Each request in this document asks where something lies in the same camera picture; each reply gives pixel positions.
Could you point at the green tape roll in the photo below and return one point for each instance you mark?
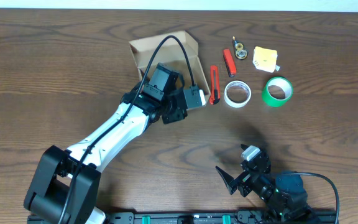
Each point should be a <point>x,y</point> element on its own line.
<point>277,92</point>

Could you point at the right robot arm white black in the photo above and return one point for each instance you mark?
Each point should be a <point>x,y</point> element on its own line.
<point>284,195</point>

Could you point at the brown cardboard box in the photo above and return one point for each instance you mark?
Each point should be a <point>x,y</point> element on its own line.
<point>179,54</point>

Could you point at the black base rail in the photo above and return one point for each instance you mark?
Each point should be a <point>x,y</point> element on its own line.
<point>241,216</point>

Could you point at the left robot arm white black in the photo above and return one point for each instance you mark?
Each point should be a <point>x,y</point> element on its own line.
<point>65,184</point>

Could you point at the orange utility knife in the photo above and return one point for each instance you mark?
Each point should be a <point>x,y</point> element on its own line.
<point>215,88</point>

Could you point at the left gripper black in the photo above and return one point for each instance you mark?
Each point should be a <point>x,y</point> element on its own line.
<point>175,113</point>

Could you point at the white tape roll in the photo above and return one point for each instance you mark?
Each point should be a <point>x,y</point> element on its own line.
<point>237,94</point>

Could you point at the yellow sticky note pad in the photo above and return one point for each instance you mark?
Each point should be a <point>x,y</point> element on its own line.
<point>265,59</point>

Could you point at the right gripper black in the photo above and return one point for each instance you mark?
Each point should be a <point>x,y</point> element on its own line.
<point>243,180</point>

